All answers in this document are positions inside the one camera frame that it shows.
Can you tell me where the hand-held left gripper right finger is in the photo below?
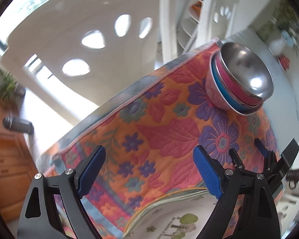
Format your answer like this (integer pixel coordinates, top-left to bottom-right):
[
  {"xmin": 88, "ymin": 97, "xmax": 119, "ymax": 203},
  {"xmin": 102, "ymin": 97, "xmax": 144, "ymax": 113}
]
[{"xmin": 193, "ymin": 145, "xmax": 282, "ymax": 239}]

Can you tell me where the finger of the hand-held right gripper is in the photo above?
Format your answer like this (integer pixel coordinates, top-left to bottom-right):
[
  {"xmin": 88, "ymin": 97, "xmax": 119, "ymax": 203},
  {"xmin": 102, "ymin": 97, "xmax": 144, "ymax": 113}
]
[
  {"xmin": 229, "ymin": 149, "xmax": 245, "ymax": 172},
  {"xmin": 255, "ymin": 138, "xmax": 279, "ymax": 177}
]

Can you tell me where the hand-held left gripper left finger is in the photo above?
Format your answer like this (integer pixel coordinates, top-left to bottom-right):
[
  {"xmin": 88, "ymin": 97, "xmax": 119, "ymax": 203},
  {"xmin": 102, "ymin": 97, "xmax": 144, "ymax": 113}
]
[{"xmin": 17, "ymin": 144, "xmax": 106, "ymax": 239}]

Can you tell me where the white square flower plate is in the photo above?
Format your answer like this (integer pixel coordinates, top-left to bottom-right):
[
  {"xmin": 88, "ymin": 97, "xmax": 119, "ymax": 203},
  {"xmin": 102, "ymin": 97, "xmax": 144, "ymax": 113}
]
[{"xmin": 126, "ymin": 190, "xmax": 222, "ymax": 239}]

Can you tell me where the pink patterned bowl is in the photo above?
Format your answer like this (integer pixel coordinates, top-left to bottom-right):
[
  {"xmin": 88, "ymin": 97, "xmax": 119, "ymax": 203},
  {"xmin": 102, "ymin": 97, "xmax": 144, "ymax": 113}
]
[{"xmin": 206, "ymin": 62, "xmax": 230, "ymax": 110}]

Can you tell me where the pink steel bowl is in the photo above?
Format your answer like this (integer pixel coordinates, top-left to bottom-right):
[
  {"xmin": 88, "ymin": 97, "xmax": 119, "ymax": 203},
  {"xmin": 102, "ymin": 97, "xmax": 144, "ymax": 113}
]
[{"xmin": 215, "ymin": 42, "xmax": 274, "ymax": 106}]

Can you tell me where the printed paper sheet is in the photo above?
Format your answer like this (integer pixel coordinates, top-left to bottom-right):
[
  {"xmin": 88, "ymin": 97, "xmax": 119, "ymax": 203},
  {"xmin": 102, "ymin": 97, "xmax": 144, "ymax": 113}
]
[{"xmin": 276, "ymin": 194, "xmax": 299, "ymax": 229}]

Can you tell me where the orange floral quilted mat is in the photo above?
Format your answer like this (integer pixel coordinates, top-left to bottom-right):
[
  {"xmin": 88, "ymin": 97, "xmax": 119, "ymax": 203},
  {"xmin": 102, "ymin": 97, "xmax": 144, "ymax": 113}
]
[{"xmin": 38, "ymin": 37, "xmax": 284, "ymax": 239}]

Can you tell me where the wooden cabinet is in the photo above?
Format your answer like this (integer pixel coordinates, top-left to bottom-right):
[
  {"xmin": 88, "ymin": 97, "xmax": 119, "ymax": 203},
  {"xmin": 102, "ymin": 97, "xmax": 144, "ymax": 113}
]
[{"xmin": 0, "ymin": 92, "xmax": 40, "ymax": 222}]

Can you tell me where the dark grey cylindrical bottle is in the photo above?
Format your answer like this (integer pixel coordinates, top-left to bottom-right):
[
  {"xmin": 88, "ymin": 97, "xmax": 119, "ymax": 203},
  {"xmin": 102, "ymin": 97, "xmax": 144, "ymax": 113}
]
[{"xmin": 2, "ymin": 117, "xmax": 35, "ymax": 135}]

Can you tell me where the red blurred object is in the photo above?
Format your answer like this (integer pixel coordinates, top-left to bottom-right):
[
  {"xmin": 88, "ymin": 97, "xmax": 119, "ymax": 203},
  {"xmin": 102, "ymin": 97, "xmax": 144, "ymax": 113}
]
[{"xmin": 278, "ymin": 56, "xmax": 291, "ymax": 69}]

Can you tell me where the white blurred object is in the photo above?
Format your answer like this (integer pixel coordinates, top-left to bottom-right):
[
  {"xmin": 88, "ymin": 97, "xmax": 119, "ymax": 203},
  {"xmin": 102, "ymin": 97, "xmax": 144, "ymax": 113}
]
[{"xmin": 268, "ymin": 38, "xmax": 287, "ymax": 55}]

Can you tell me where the green potted plant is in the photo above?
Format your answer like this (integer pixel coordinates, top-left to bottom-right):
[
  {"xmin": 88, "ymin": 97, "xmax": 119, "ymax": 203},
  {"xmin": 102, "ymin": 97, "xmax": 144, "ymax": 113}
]
[{"xmin": 0, "ymin": 68, "xmax": 27, "ymax": 102}]

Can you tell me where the white chair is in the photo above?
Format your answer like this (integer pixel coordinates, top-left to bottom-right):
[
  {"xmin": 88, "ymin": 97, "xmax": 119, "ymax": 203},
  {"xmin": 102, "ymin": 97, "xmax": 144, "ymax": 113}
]
[
  {"xmin": 197, "ymin": 0, "xmax": 240, "ymax": 48},
  {"xmin": 0, "ymin": 0, "xmax": 165, "ymax": 120}
]

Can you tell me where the white corner shelf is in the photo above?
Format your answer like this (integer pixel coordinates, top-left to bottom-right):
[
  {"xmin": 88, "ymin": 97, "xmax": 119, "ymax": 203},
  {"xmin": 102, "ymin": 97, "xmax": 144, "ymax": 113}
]
[{"xmin": 177, "ymin": 0, "xmax": 207, "ymax": 53}]

